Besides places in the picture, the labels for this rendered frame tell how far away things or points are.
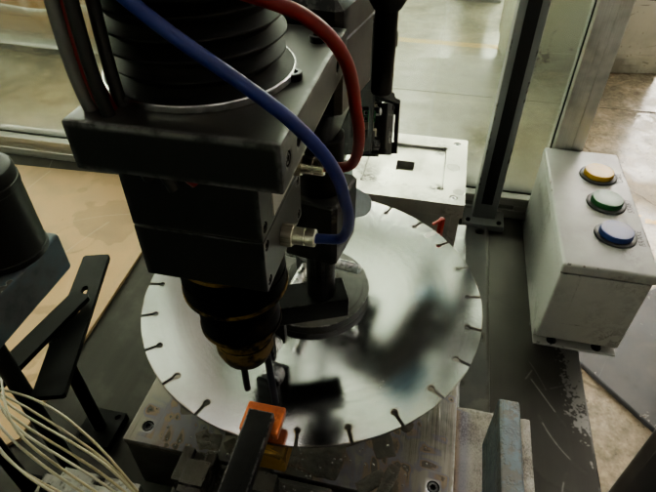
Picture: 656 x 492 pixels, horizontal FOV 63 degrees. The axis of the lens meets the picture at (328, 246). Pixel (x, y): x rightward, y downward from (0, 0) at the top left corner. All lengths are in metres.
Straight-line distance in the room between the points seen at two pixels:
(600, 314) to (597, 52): 0.36
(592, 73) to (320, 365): 0.60
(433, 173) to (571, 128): 0.23
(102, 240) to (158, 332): 0.47
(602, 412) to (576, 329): 0.98
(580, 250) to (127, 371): 0.60
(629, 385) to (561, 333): 1.04
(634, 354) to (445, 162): 1.20
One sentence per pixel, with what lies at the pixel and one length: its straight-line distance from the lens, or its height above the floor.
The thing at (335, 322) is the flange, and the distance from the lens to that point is 0.49.
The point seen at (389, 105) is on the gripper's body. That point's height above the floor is 1.10.
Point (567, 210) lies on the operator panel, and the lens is 0.79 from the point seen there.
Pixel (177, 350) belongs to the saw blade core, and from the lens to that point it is 0.50.
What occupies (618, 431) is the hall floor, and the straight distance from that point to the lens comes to 1.73.
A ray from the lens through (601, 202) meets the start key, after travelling 0.80.
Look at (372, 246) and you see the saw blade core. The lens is 0.58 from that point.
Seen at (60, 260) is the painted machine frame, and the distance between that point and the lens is 0.51.
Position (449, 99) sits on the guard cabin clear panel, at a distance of 0.90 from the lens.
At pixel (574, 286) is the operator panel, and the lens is 0.72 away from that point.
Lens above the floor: 1.33
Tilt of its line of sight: 41 degrees down
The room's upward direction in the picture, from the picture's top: straight up
